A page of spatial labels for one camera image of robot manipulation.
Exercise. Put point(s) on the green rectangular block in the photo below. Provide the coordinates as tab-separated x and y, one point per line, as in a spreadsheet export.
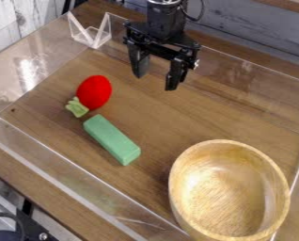
118	144

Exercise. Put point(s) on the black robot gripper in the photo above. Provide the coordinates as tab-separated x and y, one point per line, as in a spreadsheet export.
159	37

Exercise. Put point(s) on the clear acrylic front barrier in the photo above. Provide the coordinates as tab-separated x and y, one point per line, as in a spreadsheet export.
80	200

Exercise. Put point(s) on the red plush strawberry toy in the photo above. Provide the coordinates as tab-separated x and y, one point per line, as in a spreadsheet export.
91	96

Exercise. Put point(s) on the black clamp with screw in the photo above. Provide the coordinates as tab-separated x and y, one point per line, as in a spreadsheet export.
32	230

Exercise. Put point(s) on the clear acrylic corner bracket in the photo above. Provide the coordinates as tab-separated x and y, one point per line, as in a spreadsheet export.
91	36

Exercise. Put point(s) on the wooden bowl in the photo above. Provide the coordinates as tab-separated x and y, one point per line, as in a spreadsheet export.
228	192

